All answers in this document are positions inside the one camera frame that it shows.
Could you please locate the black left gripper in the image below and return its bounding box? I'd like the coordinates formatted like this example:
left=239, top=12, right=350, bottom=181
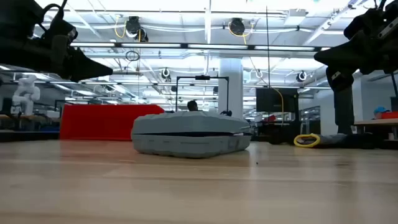
left=0, top=21, right=113, bottom=83

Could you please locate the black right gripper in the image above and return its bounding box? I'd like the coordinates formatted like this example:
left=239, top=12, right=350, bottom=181
left=313, top=0, right=398, bottom=93

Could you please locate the grey plastic tool case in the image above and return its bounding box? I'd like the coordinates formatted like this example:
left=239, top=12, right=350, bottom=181
left=131, top=111, right=252, bottom=159

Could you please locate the black upright panel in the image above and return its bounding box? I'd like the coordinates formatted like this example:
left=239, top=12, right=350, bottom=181
left=334, top=88, right=355, bottom=135

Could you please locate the red plastic box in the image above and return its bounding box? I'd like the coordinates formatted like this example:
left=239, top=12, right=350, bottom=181
left=59, top=104, right=165, bottom=141

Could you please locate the wooden side table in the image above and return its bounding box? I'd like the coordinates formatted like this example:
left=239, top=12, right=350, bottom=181
left=354, top=118, right=398, bottom=141

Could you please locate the long ceiling light bar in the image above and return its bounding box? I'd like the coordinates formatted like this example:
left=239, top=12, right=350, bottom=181
left=70, top=42, right=331, bottom=52

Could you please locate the wooden background workbench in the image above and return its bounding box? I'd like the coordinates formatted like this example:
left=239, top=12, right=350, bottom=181
left=0, top=113, right=62, bottom=123

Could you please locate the black monitor screen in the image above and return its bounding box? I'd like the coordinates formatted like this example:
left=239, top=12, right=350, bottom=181
left=256, top=87, right=300, bottom=113

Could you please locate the black work glove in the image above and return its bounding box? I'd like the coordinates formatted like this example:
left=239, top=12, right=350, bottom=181
left=343, top=133, right=385, bottom=150

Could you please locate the thin black vertical pole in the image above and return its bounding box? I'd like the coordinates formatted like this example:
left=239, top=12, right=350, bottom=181
left=266, top=5, right=271, bottom=88

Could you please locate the white round column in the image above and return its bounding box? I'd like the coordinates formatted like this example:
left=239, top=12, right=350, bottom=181
left=218, top=58, right=244, bottom=119

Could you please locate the yellow hanging cable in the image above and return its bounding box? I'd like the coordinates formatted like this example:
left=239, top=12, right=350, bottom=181
left=273, top=88, right=285, bottom=127

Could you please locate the black gantry frame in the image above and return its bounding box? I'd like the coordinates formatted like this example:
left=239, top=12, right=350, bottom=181
left=175, top=75, right=230, bottom=113

